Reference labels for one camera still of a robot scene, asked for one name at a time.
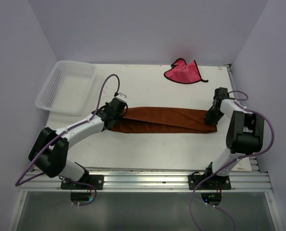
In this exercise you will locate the pink towel black trim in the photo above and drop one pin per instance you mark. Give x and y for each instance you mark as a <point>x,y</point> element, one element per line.
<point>183,73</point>

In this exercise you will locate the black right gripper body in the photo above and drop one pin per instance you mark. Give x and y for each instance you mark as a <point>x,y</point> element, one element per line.
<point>213,116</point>

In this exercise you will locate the white plastic basket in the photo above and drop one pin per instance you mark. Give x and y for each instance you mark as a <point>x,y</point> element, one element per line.
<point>67,88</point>

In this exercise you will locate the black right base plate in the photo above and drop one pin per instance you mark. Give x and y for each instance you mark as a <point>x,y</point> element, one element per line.
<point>215,183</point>

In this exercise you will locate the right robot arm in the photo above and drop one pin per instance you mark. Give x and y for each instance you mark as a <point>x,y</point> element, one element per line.
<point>244,136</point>

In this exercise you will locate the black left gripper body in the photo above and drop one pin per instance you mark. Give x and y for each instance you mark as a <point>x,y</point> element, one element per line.
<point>106,104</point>

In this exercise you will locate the brown towel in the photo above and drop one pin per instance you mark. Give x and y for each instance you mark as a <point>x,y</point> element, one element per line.
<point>140,120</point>

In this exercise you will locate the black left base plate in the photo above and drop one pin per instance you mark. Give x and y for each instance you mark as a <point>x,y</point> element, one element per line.
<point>84,183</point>

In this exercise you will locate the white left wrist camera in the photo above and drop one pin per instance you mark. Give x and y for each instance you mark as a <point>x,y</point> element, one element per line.
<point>120,95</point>

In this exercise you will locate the aluminium mounting rail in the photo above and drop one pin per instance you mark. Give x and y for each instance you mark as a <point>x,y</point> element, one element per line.
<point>156,181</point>

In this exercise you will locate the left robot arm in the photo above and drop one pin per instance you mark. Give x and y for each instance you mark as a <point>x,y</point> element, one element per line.
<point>50,150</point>

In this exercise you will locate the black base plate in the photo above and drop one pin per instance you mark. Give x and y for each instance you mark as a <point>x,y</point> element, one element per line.
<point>84,183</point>
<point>215,183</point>

